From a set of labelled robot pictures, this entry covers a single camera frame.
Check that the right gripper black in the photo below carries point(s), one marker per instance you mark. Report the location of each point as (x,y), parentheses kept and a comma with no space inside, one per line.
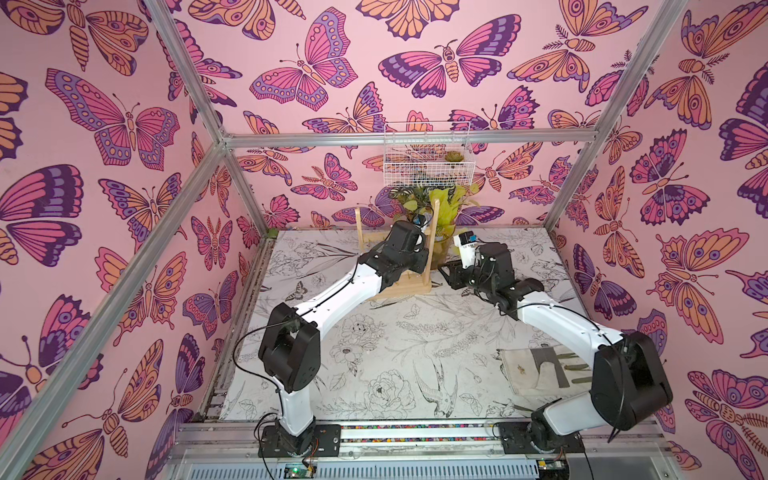
(459,271)

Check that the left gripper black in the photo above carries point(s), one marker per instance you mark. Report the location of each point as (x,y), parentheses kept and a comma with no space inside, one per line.
(422,256)

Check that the wooden jewelry display stand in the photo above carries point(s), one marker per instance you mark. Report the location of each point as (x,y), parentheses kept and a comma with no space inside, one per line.
(377,249)

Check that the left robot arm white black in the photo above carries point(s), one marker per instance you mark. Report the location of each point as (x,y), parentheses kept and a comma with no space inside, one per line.
(290,349)

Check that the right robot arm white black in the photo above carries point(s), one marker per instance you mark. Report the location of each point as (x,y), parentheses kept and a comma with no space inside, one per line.
(628,383)

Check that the potted green plant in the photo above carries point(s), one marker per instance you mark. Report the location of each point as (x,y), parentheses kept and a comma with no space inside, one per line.
(435,208)

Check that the small succulent in basket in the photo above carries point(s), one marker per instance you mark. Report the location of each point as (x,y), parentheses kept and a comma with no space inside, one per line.
(454,157)

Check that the beige work glove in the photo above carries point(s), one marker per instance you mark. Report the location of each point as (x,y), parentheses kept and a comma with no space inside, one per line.
(546,371)

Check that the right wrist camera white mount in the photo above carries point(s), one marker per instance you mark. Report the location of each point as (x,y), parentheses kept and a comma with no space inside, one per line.
(467,244)

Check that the white wire basket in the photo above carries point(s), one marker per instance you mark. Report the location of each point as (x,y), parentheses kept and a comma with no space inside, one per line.
(416,157)

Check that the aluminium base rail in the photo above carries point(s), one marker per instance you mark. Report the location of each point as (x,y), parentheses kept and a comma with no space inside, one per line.
(416,449)

